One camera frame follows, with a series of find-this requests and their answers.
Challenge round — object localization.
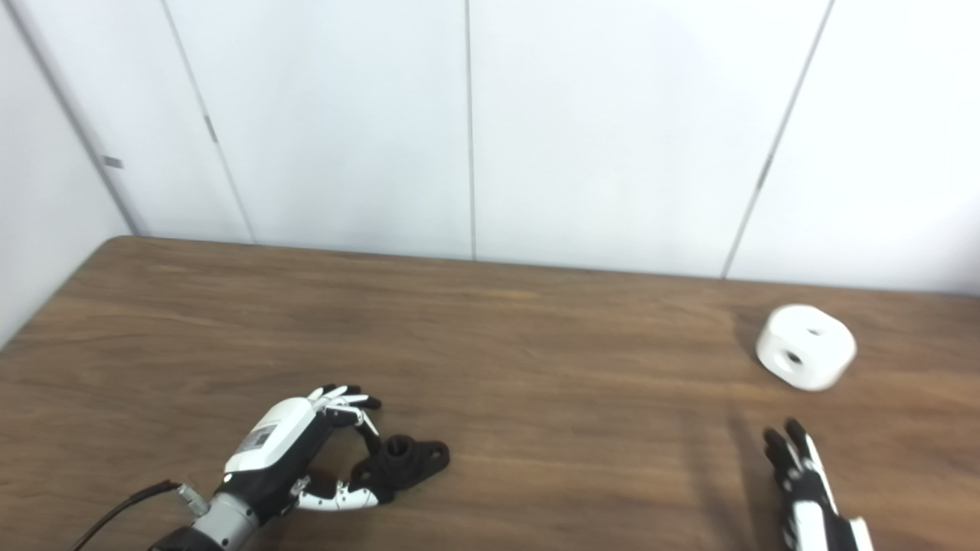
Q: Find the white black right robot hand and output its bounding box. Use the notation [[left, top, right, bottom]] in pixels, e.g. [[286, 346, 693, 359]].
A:
[[763, 418, 875, 551]]

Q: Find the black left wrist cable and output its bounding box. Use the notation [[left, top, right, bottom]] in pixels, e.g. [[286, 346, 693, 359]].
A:
[[69, 480, 207, 551]]

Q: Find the black flanged holder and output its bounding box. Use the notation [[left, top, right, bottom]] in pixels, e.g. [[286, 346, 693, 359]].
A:
[[352, 434, 451, 502]]

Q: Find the round white piece with holes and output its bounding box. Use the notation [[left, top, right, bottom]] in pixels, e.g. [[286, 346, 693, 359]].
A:
[[756, 305, 857, 392]]

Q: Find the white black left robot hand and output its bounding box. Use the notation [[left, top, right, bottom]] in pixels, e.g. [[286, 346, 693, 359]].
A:
[[218, 384, 382, 523]]

